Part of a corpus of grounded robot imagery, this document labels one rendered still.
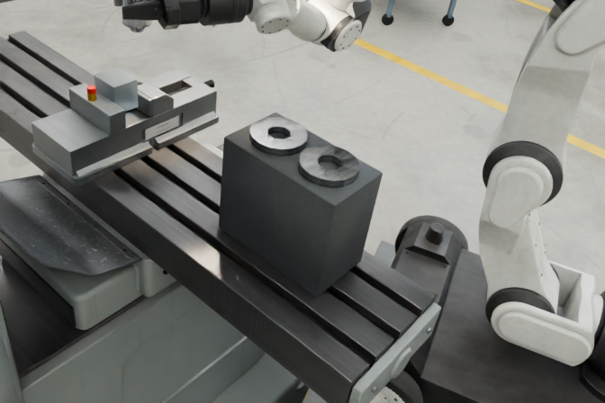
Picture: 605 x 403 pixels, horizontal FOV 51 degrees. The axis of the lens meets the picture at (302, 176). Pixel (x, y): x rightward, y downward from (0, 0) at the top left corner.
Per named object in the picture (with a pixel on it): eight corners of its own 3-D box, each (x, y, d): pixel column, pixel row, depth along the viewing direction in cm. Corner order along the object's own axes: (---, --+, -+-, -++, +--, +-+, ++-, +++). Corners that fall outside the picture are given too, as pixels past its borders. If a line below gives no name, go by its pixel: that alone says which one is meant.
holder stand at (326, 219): (266, 198, 115) (276, 103, 103) (362, 261, 105) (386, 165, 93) (217, 227, 107) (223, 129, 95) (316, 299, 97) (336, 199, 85)
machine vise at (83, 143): (175, 93, 141) (175, 48, 134) (221, 120, 134) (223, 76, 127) (30, 149, 118) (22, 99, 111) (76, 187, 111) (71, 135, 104)
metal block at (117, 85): (119, 94, 122) (117, 67, 119) (138, 107, 119) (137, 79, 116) (95, 102, 119) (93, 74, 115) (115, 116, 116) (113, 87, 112)
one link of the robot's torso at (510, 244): (559, 297, 148) (569, 113, 124) (553, 360, 132) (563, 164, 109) (491, 288, 154) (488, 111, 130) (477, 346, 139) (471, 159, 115)
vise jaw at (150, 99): (133, 83, 128) (132, 66, 126) (174, 108, 122) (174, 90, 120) (109, 92, 124) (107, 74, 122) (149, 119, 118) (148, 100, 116)
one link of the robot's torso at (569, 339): (582, 311, 147) (605, 272, 139) (578, 376, 132) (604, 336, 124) (495, 280, 152) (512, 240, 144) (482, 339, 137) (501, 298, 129)
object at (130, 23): (130, 31, 102) (130, 1, 99) (117, 20, 104) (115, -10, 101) (157, 26, 104) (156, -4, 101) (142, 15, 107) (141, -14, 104)
